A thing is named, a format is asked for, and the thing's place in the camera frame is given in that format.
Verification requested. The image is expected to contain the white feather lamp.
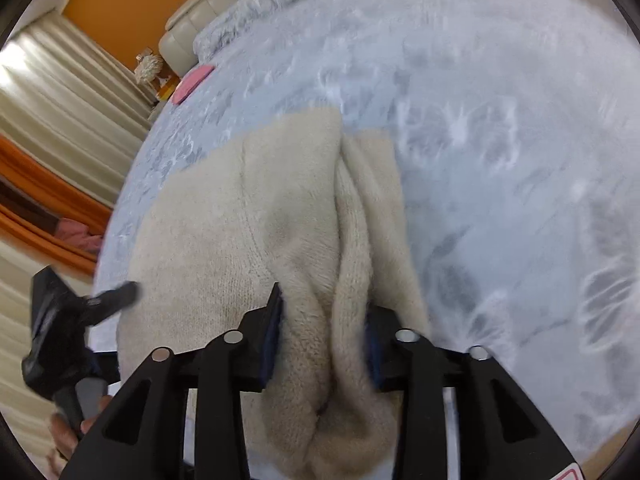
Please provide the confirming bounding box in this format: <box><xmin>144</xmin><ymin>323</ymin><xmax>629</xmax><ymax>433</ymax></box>
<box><xmin>134</xmin><ymin>48</ymin><xmax>166</xmax><ymax>87</ymax></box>

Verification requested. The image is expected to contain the beige padded headboard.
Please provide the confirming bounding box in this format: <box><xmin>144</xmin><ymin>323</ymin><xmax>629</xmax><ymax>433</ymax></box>
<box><xmin>158</xmin><ymin>0</ymin><xmax>273</xmax><ymax>74</ymax></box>

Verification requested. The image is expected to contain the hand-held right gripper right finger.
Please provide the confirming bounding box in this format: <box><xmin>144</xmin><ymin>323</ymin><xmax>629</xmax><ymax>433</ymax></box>
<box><xmin>365</xmin><ymin>304</ymin><xmax>585</xmax><ymax>480</ymax></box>

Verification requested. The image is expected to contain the orange curtain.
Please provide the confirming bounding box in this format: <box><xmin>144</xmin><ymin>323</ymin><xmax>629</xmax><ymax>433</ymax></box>
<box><xmin>0</xmin><ymin>131</ymin><xmax>117</xmax><ymax>277</ymax></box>

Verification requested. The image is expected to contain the bed with butterfly sheet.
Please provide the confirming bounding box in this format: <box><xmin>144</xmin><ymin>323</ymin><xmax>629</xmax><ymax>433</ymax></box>
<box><xmin>92</xmin><ymin>0</ymin><xmax>640</xmax><ymax>471</ymax></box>

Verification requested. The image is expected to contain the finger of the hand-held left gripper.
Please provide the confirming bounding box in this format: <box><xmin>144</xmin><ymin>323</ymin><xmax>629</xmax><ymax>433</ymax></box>
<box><xmin>81</xmin><ymin>281</ymin><xmax>141</xmax><ymax>321</ymax></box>

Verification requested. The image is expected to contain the grey butterfly print pillow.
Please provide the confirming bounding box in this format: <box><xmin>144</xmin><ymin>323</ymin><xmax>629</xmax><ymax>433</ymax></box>
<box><xmin>194</xmin><ymin>0</ymin><xmax>281</xmax><ymax>63</ymax></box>

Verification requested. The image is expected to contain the pink cloth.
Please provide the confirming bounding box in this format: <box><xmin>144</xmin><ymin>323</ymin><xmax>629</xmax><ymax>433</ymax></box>
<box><xmin>54</xmin><ymin>216</ymin><xmax>104</xmax><ymax>254</ymax></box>

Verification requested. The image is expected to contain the person's left hand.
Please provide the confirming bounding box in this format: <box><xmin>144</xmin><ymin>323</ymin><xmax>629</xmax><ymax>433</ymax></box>
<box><xmin>49</xmin><ymin>394</ymin><xmax>115</xmax><ymax>463</ymax></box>

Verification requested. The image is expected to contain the beige sweater with black hearts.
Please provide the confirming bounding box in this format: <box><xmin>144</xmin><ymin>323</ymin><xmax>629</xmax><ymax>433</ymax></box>
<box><xmin>116</xmin><ymin>106</ymin><xmax>434</xmax><ymax>480</ymax></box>

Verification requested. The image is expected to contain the pink pouch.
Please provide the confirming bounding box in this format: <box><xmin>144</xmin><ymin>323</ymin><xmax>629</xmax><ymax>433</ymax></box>
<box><xmin>172</xmin><ymin>64</ymin><xmax>215</xmax><ymax>106</ymax></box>

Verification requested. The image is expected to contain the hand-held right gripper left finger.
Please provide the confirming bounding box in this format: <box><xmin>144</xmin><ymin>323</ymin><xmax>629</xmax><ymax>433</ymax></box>
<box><xmin>62</xmin><ymin>282</ymin><xmax>286</xmax><ymax>480</ymax></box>

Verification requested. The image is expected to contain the beige pleated curtain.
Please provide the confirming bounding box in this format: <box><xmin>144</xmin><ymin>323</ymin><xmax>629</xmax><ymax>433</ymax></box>
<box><xmin>0</xmin><ymin>11</ymin><xmax>157</xmax><ymax>463</ymax></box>

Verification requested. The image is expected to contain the yellow box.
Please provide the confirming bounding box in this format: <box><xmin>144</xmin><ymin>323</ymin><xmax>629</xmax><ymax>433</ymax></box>
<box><xmin>156</xmin><ymin>77</ymin><xmax>181</xmax><ymax>105</ymax></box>

